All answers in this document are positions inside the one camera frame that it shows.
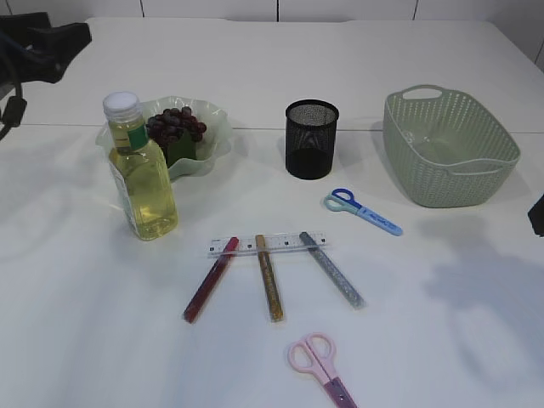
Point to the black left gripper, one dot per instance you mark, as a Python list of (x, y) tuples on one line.
[(38, 51)]

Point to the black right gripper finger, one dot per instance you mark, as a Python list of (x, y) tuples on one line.
[(536, 217)]

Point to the red grape bunch with leaves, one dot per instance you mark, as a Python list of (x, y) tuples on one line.
[(177, 132)]

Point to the clear plastic sheet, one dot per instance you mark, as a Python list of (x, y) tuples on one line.
[(417, 139)]

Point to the yellow tea bottle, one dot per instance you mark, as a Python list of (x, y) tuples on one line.
[(139, 169)]

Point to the green woven plastic basket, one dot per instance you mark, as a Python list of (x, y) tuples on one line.
[(470, 156)]

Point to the silver glitter pen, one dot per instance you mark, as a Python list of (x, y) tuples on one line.
[(333, 272)]

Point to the black mesh pen holder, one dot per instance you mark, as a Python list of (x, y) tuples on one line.
[(311, 126)]

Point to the gold glitter pen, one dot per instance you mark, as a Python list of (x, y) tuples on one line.
[(276, 312)]

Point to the clear plastic ruler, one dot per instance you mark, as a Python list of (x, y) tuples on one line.
[(283, 242)]

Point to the red glitter pen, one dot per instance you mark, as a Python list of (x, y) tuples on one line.
[(212, 278)]

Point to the blue scissors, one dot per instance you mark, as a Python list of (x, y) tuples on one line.
[(343, 200)]

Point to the pink scissors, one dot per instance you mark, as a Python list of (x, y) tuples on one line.
[(321, 367)]

